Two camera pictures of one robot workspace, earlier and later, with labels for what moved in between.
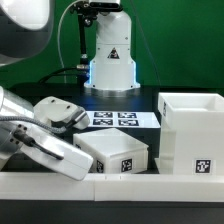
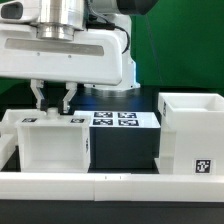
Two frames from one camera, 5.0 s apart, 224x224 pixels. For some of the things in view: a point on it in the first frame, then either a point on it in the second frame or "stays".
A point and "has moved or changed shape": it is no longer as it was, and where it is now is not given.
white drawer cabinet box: x=191 y=133 stays
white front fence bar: x=113 y=187 stays
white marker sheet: x=122 y=119 stays
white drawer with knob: x=112 y=151 has moved or changed shape
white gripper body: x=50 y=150 → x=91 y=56
